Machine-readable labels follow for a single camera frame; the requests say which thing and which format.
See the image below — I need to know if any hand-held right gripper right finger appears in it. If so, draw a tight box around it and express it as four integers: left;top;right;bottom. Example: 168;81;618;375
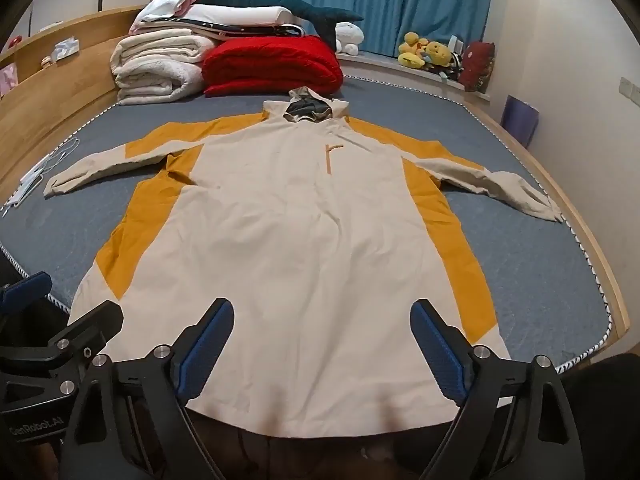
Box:
409;299;586;480

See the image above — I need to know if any white folded quilt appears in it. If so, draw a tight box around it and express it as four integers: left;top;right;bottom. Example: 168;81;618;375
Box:
187;4;293;28

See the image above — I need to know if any dark-trimmed folded cloth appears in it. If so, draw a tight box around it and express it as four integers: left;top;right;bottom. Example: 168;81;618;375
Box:
132;15;306;41

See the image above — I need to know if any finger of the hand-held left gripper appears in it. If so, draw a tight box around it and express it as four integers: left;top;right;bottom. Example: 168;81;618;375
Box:
0;271;53;317
0;301;124;391

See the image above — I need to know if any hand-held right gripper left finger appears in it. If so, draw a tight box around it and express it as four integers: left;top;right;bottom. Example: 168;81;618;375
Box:
62;297;236;480

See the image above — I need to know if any person's dark clothing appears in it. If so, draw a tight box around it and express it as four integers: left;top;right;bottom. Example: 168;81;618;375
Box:
565;355;640;480

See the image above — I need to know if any white plush toy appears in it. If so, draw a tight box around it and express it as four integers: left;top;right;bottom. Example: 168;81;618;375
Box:
334;21;365;56

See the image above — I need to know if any red folded blanket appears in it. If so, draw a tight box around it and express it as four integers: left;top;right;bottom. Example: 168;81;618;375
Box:
201;35;345;98

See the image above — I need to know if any dark red cushion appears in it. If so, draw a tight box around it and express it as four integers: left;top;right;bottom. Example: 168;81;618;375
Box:
459;40;496;93

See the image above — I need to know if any wooden bed frame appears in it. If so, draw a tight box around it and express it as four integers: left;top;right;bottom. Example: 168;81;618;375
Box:
0;5;631;346

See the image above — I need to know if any tissue pack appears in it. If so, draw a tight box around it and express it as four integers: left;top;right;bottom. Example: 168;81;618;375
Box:
51;36;81;61

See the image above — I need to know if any beige and mustard hooded jacket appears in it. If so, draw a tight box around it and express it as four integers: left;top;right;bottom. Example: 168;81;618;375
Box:
44;86;566;436

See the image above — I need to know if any cream folded fleece blanket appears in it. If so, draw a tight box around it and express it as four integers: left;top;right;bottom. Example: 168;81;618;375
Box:
111;27;216;106

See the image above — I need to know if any yellow plush toy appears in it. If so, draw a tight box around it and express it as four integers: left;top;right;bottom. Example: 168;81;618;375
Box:
425;41;453;68
398;32;431;70

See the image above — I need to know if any blue curtain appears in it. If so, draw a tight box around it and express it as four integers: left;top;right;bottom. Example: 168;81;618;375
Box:
290;0;496;58

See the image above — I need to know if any white window ledge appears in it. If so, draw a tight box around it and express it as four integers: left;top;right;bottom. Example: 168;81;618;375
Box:
335;52;491;106

